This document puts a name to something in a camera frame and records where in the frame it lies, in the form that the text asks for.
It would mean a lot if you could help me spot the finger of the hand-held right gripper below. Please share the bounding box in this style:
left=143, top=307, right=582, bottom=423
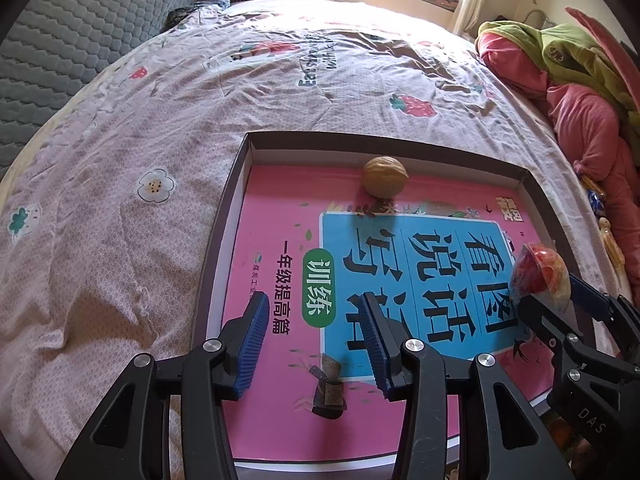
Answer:
left=567, top=274, right=640, bottom=357
left=517, top=294, right=601, bottom=382

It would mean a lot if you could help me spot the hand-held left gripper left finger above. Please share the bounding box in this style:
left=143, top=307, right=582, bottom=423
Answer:
left=55, top=292, right=271, bottom=480

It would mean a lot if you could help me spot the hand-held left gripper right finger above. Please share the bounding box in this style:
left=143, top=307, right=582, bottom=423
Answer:
left=357, top=291, right=576, bottom=480

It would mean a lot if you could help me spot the red clear snack packet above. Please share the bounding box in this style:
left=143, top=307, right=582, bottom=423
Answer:
left=510, top=242, right=573, bottom=311

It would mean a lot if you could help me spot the dark shallow cardboard box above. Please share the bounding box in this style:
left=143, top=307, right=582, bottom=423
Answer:
left=192, top=131, right=608, bottom=473

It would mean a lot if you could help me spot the long yellow wafer packet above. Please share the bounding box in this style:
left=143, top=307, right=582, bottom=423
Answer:
left=597, top=217, right=626, bottom=271

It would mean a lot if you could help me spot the pink and blue book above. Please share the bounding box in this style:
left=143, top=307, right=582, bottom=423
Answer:
left=220, top=162, right=551, bottom=463

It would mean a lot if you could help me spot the pink fleece blanket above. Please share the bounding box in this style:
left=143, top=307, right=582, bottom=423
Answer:
left=475, top=7, right=640, bottom=306

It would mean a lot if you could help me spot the brown walnut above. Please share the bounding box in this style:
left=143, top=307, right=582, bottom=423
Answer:
left=362, top=156, right=409, bottom=197

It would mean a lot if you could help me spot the green fleece blanket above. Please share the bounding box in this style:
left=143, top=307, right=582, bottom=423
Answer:
left=480, top=20, right=640, bottom=126

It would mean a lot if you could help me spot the printed strawberry bed sheet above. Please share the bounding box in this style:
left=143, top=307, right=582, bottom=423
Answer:
left=0, top=0, right=626, bottom=480

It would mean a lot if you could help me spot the grey quilted headboard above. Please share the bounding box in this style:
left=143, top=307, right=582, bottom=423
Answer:
left=0, top=0, right=206, bottom=181

